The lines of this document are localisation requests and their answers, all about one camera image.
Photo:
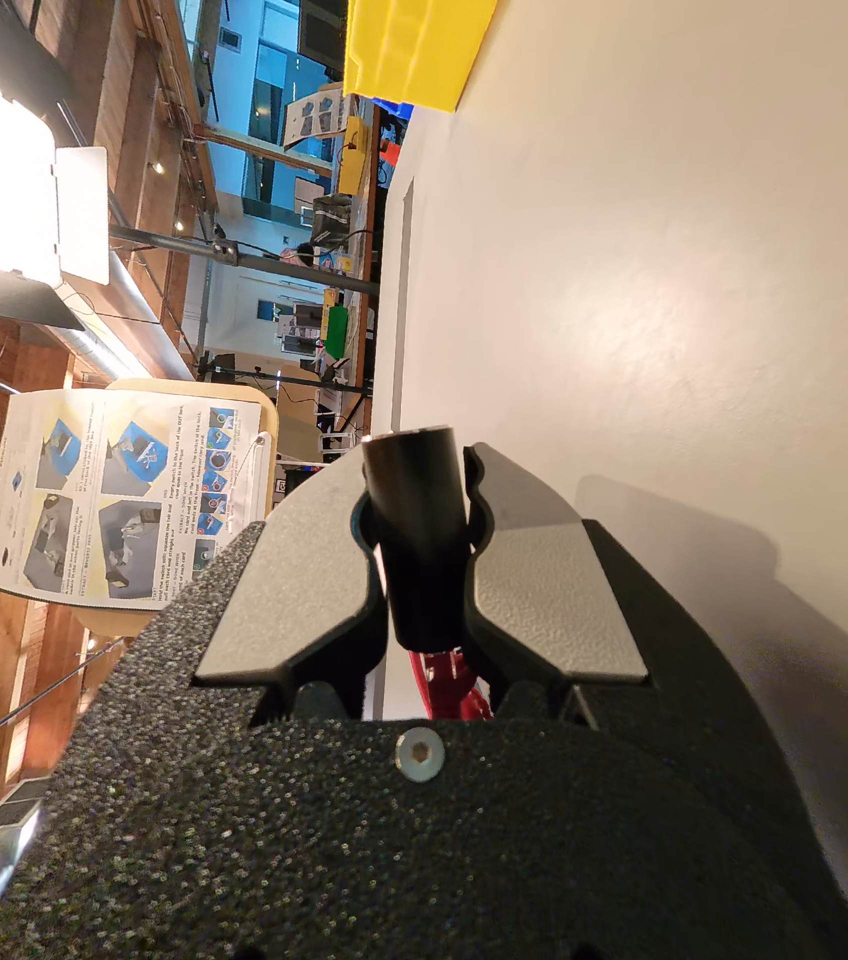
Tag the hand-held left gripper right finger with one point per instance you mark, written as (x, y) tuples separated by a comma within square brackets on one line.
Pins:
[(559, 585)]

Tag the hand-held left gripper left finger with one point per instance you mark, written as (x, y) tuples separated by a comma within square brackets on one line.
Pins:
[(297, 585)]

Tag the black ethernet adapter hub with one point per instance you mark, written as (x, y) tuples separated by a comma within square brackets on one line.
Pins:
[(424, 525)]

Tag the instruction sheet on stand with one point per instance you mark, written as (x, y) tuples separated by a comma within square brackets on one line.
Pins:
[(109, 495)]

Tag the green box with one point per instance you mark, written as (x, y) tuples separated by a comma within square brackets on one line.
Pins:
[(337, 333)]

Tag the yellow plastic bin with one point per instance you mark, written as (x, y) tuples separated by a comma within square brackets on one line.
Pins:
[(417, 45)]

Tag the silver air duct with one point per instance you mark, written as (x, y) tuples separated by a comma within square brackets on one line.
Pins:
[(124, 323)]

